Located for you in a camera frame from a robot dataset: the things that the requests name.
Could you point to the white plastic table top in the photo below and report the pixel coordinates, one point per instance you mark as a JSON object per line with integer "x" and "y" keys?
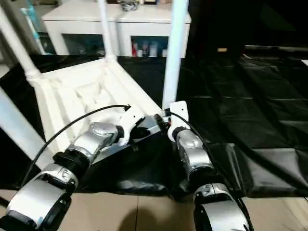
{"x": 86, "y": 91}

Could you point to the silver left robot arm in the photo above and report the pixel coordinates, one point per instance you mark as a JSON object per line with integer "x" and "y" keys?
{"x": 72, "y": 168}

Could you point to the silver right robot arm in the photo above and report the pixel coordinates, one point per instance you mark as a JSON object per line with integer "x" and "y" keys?
{"x": 202, "y": 173}

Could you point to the small white bottle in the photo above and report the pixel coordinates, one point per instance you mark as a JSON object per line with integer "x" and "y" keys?
{"x": 153, "y": 49}

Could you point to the small red bottle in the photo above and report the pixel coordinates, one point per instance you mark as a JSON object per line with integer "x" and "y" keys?
{"x": 134, "y": 49}

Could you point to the black mat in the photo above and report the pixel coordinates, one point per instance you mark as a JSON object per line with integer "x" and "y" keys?
{"x": 250, "y": 106}

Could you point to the white cabinet with glass doors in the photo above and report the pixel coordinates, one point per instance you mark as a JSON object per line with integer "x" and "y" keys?
{"x": 86, "y": 19}

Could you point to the light blue plastic item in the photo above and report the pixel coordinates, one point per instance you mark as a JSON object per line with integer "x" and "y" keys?
{"x": 31, "y": 26}

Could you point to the grey curtain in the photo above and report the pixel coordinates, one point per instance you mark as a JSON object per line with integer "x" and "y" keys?
{"x": 7, "y": 33}

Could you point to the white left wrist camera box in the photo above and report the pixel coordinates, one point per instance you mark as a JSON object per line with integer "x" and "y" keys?
{"x": 129, "y": 119}

